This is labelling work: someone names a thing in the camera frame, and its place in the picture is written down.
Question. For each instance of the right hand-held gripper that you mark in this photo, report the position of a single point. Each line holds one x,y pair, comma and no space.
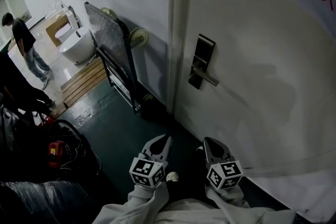
225,174

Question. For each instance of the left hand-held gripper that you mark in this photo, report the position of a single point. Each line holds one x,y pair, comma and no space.
145,171

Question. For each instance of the person's left forearm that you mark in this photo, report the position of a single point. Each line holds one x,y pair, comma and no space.
131,204

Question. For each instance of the person's right forearm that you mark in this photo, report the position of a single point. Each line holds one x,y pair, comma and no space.
236,202

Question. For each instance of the white door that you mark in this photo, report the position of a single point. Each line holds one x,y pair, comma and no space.
262,60

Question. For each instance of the person's white shoe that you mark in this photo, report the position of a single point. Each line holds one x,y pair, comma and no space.
172,176

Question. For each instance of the person's grey hoodie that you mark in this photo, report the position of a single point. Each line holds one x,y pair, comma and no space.
189,213

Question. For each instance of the wooden pallet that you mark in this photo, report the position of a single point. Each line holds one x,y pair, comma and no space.
84,81

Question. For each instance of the red power tool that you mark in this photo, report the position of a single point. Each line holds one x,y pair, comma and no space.
56,153

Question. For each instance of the brown wooden board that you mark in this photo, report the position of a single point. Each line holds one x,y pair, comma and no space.
59,110

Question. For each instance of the red canister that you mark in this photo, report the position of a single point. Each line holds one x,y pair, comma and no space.
47,121

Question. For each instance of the plastic wrapped dark bundle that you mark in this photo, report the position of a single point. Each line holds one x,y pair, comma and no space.
47,202

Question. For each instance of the folded metal platform trolley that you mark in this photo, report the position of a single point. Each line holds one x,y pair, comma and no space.
110,34

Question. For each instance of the white toilet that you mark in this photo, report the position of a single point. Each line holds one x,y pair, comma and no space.
76,46
65,31

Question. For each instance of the black equipment pile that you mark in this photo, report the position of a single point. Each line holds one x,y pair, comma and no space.
23,144

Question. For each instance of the cardboard box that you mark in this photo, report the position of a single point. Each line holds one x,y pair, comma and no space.
53,30

